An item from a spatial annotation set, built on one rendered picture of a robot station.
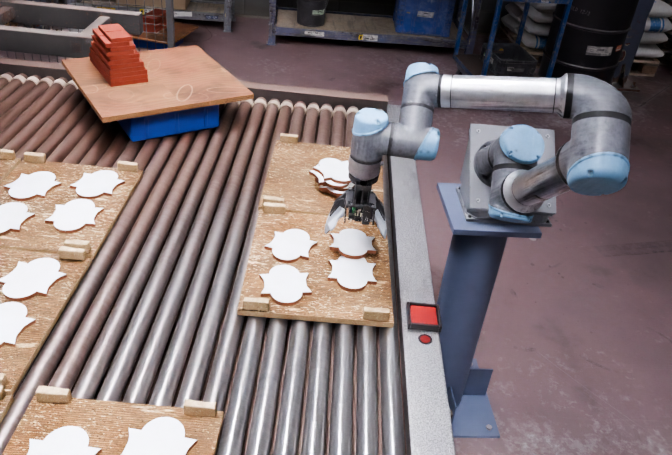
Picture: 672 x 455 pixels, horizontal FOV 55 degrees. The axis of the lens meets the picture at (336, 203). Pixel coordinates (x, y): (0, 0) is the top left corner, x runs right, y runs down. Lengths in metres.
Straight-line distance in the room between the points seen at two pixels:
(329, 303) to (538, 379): 1.48
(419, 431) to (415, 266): 0.51
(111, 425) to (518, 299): 2.25
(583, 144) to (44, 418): 1.15
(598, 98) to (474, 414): 1.48
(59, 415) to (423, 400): 0.68
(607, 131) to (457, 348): 1.15
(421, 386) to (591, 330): 1.85
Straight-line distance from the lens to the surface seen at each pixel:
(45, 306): 1.54
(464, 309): 2.22
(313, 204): 1.83
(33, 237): 1.76
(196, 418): 1.28
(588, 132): 1.42
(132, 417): 1.29
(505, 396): 2.72
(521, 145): 1.80
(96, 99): 2.19
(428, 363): 1.44
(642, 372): 3.07
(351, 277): 1.56
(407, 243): 1.76
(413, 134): 1.44
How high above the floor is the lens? 1.92
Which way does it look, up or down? 32 degrees down
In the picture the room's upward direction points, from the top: 6 degrees clockwise
